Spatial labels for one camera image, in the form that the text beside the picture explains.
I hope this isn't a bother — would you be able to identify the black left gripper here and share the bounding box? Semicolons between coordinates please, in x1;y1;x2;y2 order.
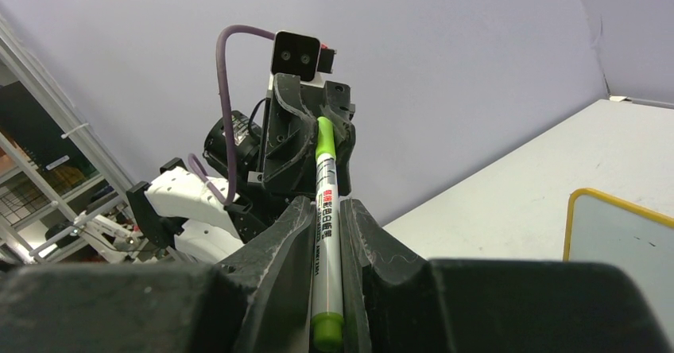
262;73;356;196

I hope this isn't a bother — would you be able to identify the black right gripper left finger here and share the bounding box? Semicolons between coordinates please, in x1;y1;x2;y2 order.
215;197;315;352

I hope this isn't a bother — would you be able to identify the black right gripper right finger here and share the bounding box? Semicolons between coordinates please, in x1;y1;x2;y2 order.
339;199;425;352

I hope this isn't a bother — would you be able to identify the green white marker pen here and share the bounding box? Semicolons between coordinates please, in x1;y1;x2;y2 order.
311;117;344;352

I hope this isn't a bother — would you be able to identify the yellow framed whiteboard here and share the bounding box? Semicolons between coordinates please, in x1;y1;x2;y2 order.
563;188;673;342

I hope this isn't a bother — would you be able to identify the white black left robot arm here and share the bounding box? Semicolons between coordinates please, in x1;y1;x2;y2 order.
127;74;355;262

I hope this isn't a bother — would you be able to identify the metal shelving rack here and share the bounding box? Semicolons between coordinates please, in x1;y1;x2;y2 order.
1;20;163;264

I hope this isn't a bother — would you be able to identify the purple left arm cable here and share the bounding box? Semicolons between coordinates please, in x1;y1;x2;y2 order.
187;24;277;207

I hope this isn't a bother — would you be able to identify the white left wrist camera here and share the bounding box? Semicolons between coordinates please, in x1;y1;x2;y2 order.
270;31;337;87

